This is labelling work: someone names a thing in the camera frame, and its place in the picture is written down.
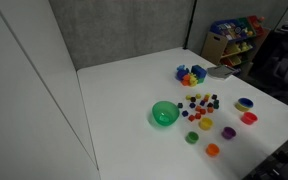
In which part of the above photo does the small red bowl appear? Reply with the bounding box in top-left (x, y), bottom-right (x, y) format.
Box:
top-left (240, 111), bottom-right (259, 126)

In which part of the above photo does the large green translucent bowl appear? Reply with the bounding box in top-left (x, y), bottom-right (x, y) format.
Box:
top-left (151, 100), bottom-right (181, 128)

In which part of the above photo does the small green bowl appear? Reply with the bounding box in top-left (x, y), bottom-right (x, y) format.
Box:
top-left (185, 131), bottom-right (200, 145)

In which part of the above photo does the small yellow bowl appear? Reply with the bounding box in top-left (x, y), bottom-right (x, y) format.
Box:
top-left (198, 117), bottom-right (214, 131)

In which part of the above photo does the small orange bowl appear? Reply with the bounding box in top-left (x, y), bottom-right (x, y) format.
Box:
top-left (205, 143), bottom-right (221, 158)

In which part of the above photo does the small purple bowl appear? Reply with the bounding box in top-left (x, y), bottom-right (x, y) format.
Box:
top-left (221, 126), bottom-right (237, 141)

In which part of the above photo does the pale yellow stacked bowl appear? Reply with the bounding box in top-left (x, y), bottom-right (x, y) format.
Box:
top-left (234, 101), bottom-right (252, 113)

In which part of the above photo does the small blue bowl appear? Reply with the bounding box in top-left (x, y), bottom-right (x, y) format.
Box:
top-left (237, 97), bottom-right (254, 109)

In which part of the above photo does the purple toy piece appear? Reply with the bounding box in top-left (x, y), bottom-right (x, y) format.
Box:
top-left (176, 69), bottom-right (189, 81)

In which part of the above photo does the orange toy piece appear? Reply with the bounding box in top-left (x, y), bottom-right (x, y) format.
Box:
top-left (180, 74), bottom-right (191, 87)

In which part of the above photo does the yellow toy figure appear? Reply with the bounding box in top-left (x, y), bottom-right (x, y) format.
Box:
top-left (188, 75), bottom-right (199, 88)

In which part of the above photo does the large blue toy block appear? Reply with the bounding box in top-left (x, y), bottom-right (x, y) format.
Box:
top-left (191, 64), bottom-right (208, 80)

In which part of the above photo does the gray metal mounting plate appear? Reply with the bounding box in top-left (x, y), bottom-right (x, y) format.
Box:
top-left (206, 64), bottom-right (242, 81)

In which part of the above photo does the black vertical pole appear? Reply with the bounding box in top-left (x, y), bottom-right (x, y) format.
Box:
top-left (183, 0), bottom-right (198, 51)

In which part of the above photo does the wooden toy storage shelf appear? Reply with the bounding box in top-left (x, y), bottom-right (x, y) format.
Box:
top-left (201, 14), bottom-right (272, 68)

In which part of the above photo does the yellow storage bin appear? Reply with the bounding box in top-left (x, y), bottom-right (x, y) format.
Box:
top-left (225, 41), bottom-right (254, 56)
top-left (221, 54), bottom-right (243, 67)

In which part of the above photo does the blue storage bin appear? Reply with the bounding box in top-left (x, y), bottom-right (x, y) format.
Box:
top-left (210, 19), bottom-right (248, 42)

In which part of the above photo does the green storage bin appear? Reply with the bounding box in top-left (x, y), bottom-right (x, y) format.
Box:
top-left (237, 17), bottom-right (256, 34)

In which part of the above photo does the red storage bin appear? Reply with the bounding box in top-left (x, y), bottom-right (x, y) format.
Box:
top-left (247, 14), bottom-right (266, 34)

